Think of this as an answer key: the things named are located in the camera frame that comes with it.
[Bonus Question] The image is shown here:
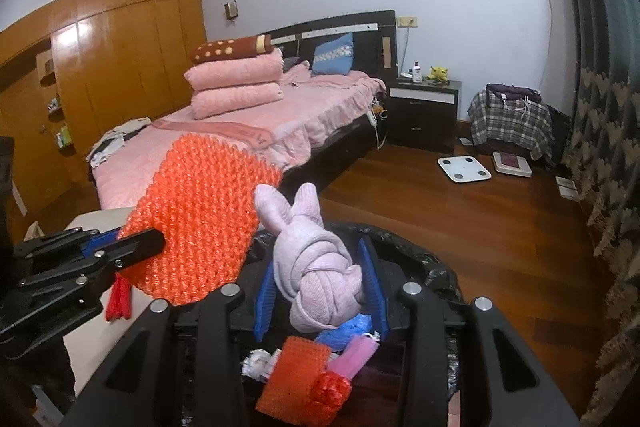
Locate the blue pillow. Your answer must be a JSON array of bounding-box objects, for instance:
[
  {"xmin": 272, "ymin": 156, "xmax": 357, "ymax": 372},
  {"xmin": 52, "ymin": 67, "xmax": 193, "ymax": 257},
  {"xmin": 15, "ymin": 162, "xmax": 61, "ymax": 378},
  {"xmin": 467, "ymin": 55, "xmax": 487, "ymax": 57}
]
[{"xmin": 310, "ymin": 32, "xmax": 355, "ymax": 77}]

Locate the blue plastic shoe cover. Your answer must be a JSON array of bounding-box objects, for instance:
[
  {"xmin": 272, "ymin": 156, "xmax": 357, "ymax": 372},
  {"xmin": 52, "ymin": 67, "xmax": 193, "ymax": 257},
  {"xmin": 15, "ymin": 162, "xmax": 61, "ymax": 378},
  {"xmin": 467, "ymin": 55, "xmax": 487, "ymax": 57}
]
[{"xmin": 314, "ymin": 314, "xmax": 374, "ymax": 351}]

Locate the red cloth item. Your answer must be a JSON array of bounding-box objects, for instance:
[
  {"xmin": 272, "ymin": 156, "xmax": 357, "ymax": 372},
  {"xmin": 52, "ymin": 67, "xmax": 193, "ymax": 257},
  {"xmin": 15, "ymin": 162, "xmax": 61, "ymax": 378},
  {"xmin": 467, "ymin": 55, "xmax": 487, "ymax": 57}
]
[{"xmin": 104, "ymin": 275, "xmax": 132, "ymax": 323}]

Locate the pink folded blanket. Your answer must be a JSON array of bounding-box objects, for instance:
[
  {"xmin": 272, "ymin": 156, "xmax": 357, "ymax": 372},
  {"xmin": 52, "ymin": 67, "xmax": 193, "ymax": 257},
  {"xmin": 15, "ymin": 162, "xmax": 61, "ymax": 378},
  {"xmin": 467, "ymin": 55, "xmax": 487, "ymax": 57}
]
[
  {"xmin": 190, "ymin": 82, "xmax": 285, "ymax": 120},
  {"xmin": 183, "ymin": 49, "xmax": 285, "ymax": 90}
]

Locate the black bed headboard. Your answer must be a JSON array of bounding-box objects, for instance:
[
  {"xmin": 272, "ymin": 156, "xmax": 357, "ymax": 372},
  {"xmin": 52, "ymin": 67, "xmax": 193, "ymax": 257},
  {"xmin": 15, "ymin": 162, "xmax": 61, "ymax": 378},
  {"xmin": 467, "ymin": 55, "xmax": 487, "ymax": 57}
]
[{"xmin": 260, "ymin": 10, "xmax": 399, "ymax": 76}]

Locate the bin with black liner bag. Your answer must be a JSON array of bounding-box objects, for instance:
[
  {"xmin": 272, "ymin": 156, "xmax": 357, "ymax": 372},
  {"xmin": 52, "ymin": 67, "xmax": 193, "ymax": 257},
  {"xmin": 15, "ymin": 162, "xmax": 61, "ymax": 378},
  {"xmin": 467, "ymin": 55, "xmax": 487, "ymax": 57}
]
[{"xmin": 175, "ymin": 220, "xmax": 464, "ymax": 427}]

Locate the patterned dark curtain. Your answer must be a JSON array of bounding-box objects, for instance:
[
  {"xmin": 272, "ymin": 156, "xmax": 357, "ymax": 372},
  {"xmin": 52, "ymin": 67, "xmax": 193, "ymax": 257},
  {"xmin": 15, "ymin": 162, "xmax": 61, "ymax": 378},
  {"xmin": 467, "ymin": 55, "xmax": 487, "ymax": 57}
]
[{"xmin": 542, "ymin": 0, "xmax": 640, "ymax": 427}]

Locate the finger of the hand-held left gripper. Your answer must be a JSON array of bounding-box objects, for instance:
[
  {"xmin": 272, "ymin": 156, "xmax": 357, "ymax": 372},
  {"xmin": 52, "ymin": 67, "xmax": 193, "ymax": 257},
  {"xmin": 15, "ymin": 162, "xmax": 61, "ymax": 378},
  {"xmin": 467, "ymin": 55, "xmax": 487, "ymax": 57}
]
[
  {"xmin": 10, "ymin": 228, "xmax": 167, "ymax": 334},
  {"xmin": 12, "ymin": 227, "xmax": 121, "ymax": 265}
]

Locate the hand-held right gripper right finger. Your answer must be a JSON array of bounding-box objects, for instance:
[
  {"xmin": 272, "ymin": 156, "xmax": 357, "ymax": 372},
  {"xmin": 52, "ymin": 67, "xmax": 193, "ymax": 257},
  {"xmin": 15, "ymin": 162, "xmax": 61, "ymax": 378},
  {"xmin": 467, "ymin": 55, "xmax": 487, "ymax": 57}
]
[{"xmin": 357, "ymin": 234, "xmax": 584, "ymax": 427}]

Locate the pink bed runner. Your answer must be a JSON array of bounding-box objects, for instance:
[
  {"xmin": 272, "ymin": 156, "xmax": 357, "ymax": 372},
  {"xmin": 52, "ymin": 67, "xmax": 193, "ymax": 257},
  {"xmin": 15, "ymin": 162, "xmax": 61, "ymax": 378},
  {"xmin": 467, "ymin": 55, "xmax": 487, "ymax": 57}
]
[{"xmin": 152, "ymin": 119, "xmax": 274, "ymax": 150}]

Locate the white bathroom scale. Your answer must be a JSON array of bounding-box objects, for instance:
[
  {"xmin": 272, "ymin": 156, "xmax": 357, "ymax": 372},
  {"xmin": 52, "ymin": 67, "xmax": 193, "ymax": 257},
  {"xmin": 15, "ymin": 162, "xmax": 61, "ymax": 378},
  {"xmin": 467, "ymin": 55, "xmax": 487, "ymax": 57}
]
[{"xmin": 437, "ymin": 155, "xmax": 493, "ymax": 184}]

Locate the wooden wardrobe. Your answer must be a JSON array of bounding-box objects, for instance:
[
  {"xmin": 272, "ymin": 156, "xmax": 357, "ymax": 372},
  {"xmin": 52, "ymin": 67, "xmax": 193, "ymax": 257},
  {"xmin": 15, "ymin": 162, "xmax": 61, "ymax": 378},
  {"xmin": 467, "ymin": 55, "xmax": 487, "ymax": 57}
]
[{"xmin": 0, "ymin": 0, "xmax": 209, "ymax": 240}]

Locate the dark purple garment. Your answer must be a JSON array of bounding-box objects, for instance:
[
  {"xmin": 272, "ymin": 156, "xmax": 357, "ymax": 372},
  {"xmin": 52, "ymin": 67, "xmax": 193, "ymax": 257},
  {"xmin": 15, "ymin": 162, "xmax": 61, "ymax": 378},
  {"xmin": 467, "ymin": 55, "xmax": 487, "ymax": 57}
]
[{"xmin": 487, "ymin": 83, "xmax": 542, "ymax": 104}]

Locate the white tissue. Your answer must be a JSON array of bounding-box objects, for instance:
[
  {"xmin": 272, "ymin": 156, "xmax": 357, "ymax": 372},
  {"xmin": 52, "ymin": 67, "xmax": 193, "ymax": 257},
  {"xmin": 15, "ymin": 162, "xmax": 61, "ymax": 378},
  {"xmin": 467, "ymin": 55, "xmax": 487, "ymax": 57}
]
[{"xmin": 242, "ymin": 349, "xmax": 274, "ymax": 381}]

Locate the brown dotted pillow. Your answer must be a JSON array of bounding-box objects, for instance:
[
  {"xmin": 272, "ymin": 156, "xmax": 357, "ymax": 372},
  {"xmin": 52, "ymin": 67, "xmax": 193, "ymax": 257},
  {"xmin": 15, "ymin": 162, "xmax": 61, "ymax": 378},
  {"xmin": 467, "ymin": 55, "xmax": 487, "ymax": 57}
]
[{"xmin": 189, "ymin": 34, "xmax": 275, "ymax": 64}]

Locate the white flat box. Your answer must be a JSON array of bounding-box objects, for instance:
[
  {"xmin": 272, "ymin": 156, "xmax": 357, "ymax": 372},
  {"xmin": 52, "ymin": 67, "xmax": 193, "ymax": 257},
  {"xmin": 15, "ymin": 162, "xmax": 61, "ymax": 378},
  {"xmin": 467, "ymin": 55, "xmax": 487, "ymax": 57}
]
[{"xmin": 554, "ymin": 175, "xmax": 581, "ymax": 200}]

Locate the black and white nightstand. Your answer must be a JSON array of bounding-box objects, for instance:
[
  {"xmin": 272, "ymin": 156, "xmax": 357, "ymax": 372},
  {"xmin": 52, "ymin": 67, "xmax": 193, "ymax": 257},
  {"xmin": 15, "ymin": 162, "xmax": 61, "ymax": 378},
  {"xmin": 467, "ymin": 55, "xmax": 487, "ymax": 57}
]
[{"xmin": 387, "ymin": 78, "xmax": 462, "ymax": 154}]

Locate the small orange bubble wrap piece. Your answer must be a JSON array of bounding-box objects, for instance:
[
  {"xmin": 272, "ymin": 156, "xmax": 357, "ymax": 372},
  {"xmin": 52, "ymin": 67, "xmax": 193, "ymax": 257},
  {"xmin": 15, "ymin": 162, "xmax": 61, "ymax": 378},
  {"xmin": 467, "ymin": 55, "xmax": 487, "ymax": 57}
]
[{"xmin": 255, "ymin": 335, "xmax": 334, "ymax": 427}]

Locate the white scale with pink panel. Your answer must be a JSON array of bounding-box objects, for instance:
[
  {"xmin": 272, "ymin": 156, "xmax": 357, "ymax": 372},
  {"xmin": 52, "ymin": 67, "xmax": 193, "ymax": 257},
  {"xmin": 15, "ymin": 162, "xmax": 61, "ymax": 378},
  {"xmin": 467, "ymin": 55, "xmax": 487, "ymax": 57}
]
[{"xmin": 491, "ymin": 151, "xmax": 533, "ymax": 179}]

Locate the pink knotted cloth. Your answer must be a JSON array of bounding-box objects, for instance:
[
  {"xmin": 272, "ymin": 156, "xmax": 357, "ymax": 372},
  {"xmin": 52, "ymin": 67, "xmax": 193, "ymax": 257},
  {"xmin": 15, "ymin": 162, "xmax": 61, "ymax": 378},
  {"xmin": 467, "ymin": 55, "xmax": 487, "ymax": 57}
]
[{"xmin": 253, "ymin": 182, "xmax": 364, "ymax": 336}]

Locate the red plastic net ball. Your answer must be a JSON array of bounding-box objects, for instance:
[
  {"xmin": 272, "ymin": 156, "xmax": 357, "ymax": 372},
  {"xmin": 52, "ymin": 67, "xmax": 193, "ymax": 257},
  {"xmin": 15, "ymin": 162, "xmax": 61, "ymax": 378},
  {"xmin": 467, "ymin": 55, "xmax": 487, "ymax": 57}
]
[{"xmin": 307, "ymin": 369, "xmax": 353, "ymax": 424}]

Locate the bed with pink bedspread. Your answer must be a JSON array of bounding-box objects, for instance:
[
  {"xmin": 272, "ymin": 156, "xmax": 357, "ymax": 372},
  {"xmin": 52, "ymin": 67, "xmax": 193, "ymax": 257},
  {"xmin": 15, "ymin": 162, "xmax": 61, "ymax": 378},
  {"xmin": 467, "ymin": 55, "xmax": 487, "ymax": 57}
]
[{"xmin": 89, "ymin": 67, "xmax": 397, "ymax": 214}]

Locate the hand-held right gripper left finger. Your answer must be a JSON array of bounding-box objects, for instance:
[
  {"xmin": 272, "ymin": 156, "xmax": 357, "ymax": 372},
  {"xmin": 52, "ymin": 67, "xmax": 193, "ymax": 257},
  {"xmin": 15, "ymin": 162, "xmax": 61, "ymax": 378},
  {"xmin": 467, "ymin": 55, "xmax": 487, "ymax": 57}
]
[{"xmin": 75, "ymin": 274, "xmax": 277, "ymax": 427}]

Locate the pile of clothes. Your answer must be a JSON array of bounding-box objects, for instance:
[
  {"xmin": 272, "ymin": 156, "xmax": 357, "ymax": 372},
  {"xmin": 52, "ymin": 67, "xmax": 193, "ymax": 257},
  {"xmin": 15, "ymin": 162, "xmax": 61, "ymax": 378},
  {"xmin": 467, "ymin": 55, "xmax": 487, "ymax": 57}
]
[{"xmin": 85, "ymin": 116, "xmax": 154, "ymax": 168}]

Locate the pink face mask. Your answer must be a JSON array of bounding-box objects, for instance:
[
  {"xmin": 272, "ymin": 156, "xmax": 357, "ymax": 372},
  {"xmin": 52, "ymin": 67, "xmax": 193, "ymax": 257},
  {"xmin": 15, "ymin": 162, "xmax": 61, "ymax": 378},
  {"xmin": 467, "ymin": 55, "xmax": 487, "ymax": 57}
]
[{"xmin": 327, "ymin": 335, "xmax": 380, "ymax": 381}]

